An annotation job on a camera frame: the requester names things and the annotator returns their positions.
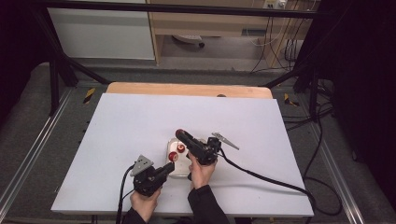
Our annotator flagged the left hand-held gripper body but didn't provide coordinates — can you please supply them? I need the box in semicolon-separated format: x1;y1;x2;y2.
130;154;166;198

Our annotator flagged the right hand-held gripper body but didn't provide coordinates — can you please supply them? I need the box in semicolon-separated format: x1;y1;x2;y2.
186;132;240;166

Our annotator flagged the white rectangular ceramic plate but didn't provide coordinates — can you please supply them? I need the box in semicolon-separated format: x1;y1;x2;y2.
166;137;208;179

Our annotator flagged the person's right hand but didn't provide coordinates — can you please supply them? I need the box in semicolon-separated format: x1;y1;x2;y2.
187;153;219;190

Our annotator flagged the person's left hand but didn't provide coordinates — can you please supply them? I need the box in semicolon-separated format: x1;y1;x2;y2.
130;188;163;223

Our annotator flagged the wooden table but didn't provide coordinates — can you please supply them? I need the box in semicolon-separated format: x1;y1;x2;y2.
106;81;274;100

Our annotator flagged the yellow black hazard tape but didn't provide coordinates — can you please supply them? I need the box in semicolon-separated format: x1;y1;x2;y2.
283;92;301;107
82;87;96;105

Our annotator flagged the white chair base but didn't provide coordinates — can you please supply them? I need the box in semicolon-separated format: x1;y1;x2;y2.
172;34;206;49

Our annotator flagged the light wooden desk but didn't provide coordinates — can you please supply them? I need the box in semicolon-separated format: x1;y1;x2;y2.
145;0;316;68

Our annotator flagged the white cabinet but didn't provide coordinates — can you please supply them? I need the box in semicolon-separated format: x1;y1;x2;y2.
47;0;156;61

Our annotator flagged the white power strip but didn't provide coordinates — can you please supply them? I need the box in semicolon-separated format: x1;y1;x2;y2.
262;0;288;9

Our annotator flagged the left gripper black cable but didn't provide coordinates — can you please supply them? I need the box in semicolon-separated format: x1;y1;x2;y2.
115;163;135;224

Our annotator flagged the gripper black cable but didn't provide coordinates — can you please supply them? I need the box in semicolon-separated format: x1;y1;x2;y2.
115;163;135;224
217;148;318;224

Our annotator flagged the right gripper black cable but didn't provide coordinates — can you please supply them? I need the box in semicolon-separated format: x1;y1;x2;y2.
217;148;318;224

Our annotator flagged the bundle of black floor cables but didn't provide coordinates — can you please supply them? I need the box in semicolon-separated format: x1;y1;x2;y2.
281;77;359;217

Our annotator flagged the aluminium floor rail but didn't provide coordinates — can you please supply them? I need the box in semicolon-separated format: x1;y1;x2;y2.
309;122;366;224
0;88;74;216

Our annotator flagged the black metal frame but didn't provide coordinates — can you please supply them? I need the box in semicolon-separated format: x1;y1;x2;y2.
29;0;335;122

